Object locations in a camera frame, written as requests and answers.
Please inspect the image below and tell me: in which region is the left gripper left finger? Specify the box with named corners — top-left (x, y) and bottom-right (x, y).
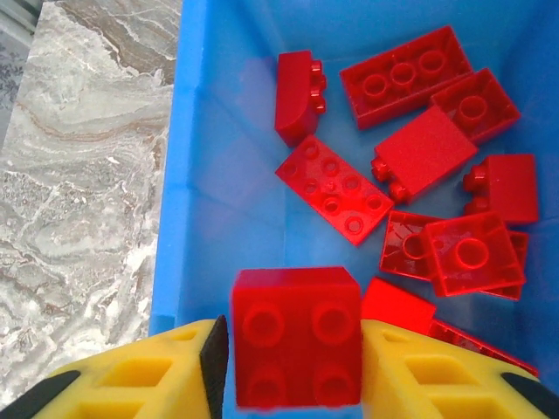
top-left (0, 313), bottom-right (231, 419)

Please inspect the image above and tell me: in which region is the aluminium side frame rail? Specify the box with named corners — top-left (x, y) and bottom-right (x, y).
top-left (0, 0), bottom-right (45, 34)

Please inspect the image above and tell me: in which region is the red lego brick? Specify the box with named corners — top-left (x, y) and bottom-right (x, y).
top-left (463, 153), bottom-right (537, 224)
top-left (361, 277), bottom-right (438, 337)
top-left (339, 24), bottom-right (475, 131)
top-left (425, 320), bottom-right (541, 379)
top-left (274, 134), bottom-right (395, 248)
top-left (430, 67), bottom-right (521, 145)
top-left (370, 106), bottom-right (480, 206)
top-left (379, 209), bottom-right (530, 302)
top-left (424, 210), bottom-right (527, 298)
top-left (273, 50), bottom-right (328, 148)
top-left (230, 265), bottom-right (364, 411)

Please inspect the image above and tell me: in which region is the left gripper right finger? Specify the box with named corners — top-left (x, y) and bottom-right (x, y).
top-left (360, 318), bottom-right (559, 419)

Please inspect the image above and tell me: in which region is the blue two-compartment plastic bin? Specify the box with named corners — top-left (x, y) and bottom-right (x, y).
top-left (148, 0), bottom-right (559, 394)

